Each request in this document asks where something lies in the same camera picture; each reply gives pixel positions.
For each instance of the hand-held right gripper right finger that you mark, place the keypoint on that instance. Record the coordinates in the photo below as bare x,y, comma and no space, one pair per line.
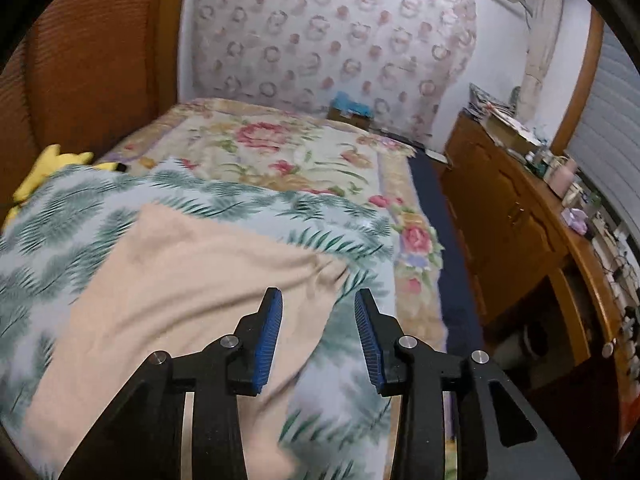
367,340

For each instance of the patterned cloth pile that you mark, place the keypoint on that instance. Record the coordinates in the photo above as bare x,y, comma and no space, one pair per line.
490,100

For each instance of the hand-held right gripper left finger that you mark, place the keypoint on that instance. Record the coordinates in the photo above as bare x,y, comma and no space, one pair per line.
267,340

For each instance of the floral blanket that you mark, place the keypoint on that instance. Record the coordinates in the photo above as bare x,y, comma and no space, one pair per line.
275,145

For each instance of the yellow plush toy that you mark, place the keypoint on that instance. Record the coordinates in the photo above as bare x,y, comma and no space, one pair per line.
50,165

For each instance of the purple tissue pack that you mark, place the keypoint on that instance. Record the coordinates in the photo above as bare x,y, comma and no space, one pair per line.
575,221

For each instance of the teal box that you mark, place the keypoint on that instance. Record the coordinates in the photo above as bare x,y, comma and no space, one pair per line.
350,110

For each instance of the grey window blind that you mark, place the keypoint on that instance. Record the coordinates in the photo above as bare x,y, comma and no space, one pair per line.
610,125

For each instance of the pink thermos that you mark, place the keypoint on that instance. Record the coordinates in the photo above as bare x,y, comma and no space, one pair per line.
562,177

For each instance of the cream curtain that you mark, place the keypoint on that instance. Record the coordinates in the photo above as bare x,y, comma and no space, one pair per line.
542,45

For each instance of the peach printed t-shirt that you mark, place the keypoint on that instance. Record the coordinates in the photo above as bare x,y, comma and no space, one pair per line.
175,285

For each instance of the circle pattern cloth cover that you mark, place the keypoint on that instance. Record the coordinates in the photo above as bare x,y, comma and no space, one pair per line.
325,25

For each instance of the navy mattress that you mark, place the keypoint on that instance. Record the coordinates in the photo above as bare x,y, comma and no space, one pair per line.
440,240

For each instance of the cardboard box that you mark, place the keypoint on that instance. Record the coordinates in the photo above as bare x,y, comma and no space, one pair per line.
510,132

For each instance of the leaf print bed sheet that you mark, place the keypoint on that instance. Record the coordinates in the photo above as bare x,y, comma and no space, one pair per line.
75,200

